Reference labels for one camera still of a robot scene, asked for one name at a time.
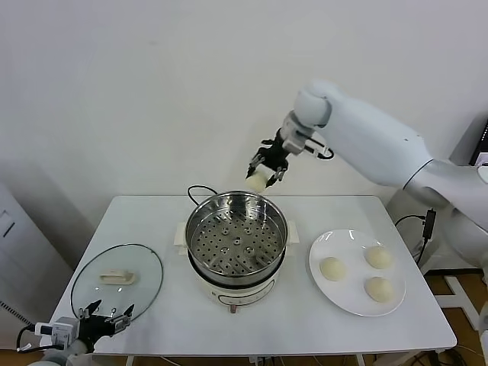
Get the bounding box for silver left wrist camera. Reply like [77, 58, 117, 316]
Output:
[34, 316, 81, 348]

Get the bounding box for white steamed baozi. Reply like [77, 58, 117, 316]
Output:
[319, 257, 348, 282]
[364, 276, 394, 304]
[364, 246, 393, 269]
[245, 169, 272, 193]

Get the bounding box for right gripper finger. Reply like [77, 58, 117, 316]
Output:
[265, 162, 290, 188]
[246, 146, 268, 179]

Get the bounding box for white cabinet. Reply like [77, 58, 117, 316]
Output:
[0, 182, 75, 336]

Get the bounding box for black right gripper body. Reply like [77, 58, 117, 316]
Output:
[262, 129, 297, 171]

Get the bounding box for black curved adapter cable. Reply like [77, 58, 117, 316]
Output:
[393, 214, 425, 226]

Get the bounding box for black hanging adapter cable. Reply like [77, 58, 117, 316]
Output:
[415, 238, 429, 266]

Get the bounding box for stainless steel steamer basket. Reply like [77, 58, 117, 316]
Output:
[184, 191, 288, 276]

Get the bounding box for glass lid with cream handle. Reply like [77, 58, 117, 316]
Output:
[69, 243, 164, 329]

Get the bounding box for black power adapter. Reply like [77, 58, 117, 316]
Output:
[422, 207, 436, 240]

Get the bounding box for white round plate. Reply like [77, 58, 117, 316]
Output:
[308, 228, 406, 317]

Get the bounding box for white electric cooker pot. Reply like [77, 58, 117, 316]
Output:
[174, 220, 300, 316]

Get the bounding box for black cooker power cable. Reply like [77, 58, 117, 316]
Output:
[186, 185, 218, 210]

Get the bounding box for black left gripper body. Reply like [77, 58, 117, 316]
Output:
[78, 314, 120, 342]

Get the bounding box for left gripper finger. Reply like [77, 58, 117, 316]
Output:
[78, 300, 102, 319]
[112, 303, 136, 332]

